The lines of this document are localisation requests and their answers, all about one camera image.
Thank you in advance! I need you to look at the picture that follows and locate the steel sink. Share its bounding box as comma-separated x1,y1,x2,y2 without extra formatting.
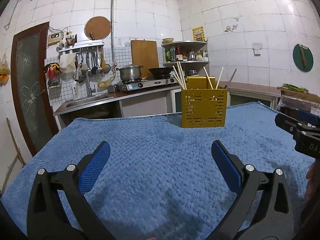
65,94,113,107

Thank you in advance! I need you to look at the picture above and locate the black wok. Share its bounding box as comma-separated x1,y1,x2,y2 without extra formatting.
149,67,172,79

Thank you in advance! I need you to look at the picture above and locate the person's right hand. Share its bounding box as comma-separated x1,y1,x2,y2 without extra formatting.
305,160,319,201

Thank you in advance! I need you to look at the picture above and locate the yellow perforated utensil holder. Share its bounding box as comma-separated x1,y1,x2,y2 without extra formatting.
181,76,227,128

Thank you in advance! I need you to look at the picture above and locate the steel cooking pot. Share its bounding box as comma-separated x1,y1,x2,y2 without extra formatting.
116,64,143,82

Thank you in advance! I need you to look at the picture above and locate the brown glass door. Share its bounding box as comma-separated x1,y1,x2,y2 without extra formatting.
11,22,59,156

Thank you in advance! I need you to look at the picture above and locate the rectangular wooden cutting board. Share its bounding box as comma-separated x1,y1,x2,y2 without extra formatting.
131,40,159,78

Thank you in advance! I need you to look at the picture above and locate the white wall socket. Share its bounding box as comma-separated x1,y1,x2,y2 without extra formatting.
252,42,263,56

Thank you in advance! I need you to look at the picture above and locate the round woven tray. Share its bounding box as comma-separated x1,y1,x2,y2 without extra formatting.
84,16,111,40

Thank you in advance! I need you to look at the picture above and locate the grey metal spoon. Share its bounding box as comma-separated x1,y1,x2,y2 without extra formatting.
224,68,237,89

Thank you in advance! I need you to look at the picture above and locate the blue textured table cloth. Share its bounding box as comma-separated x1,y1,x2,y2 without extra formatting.
1,103,313,239

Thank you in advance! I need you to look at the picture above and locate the green round wall board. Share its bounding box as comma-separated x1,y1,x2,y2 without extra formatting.
292,44,314,72

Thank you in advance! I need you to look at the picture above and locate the yellow wall calendar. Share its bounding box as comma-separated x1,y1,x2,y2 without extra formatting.
192,26,206,42

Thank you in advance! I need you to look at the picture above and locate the hanging utensil rack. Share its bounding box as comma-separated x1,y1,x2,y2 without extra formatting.
57,40,111,78

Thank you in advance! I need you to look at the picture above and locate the corner wall shelf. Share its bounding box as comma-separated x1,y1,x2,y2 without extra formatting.
161,41,210,76

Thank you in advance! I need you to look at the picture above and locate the steel gas stove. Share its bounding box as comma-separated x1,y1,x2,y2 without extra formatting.
116,78,178,92

